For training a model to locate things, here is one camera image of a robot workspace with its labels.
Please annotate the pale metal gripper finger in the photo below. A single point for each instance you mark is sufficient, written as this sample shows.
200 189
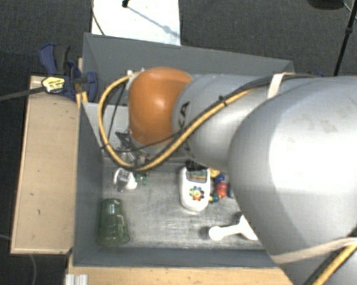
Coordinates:
121 174
127 185

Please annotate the green glass cup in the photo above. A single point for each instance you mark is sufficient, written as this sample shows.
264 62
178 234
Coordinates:
113 223

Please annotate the grey metal bin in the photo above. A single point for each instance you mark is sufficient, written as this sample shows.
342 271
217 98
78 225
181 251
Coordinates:
159 223

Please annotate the white toy phone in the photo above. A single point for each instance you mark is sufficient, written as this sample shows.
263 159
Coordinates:
194 192

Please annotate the pale wood board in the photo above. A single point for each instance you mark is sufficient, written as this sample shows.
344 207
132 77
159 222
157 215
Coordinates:
46 174

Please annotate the colourful bead toy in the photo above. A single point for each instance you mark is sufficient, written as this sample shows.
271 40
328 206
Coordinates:
221 188

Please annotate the white plastic scoop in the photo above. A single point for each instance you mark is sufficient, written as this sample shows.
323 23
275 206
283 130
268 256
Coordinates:
230 232

